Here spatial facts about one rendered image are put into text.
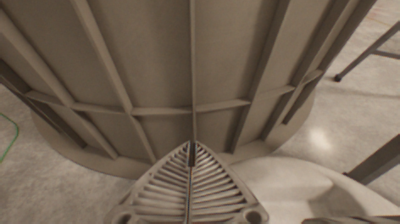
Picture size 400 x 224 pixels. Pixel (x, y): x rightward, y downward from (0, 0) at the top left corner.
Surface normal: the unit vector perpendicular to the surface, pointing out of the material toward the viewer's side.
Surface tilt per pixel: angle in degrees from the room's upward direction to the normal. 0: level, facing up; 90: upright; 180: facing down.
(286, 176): 0
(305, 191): 68
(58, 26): 90
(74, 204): 0
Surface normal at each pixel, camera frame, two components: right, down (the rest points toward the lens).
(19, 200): 0.02, -0.71
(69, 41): -0.11, 0.70
